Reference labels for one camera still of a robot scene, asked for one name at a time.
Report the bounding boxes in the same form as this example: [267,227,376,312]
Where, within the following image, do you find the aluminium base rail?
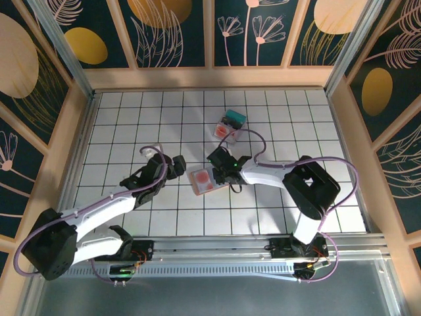
[32,233,391,264]

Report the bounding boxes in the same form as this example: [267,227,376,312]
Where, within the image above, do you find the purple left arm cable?
[14,144,167,284]

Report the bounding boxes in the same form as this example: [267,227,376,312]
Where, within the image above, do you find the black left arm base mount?
[93,239,155,263]

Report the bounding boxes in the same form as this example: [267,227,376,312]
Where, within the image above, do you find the slotted grey cable duct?
[45,263,297,277]

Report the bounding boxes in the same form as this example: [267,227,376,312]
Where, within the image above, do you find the aluminium frame post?
[28,0,97,99]
[324,0,385,96]

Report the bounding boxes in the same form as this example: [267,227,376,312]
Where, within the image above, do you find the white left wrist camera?
[139,144,164,161]

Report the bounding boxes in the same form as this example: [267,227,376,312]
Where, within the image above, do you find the pink leather card holder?
[186,166,231,197]

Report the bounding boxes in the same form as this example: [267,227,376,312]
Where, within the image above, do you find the dark printed card stack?
[220,117,243,130]

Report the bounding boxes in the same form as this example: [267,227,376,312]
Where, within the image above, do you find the dark floral wall panel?
[0,101,45,240]
[0,0,74,145]
[345,0,421,143]
[374,120,421,235]
[214,0,305,66]
[49,0,131,69]
[118,0,207,68]
[289,0,369,66]

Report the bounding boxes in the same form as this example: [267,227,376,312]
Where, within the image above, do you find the grey metal base plate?
[31,275,401,316]

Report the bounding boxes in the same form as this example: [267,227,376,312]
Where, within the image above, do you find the white card red circles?
[214,123,238,142]
[190,167,218,195]

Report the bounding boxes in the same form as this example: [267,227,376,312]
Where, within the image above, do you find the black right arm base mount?
[268,236,330,261]

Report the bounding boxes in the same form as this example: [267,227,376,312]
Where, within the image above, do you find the teal card stack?
[225,109,247,125]

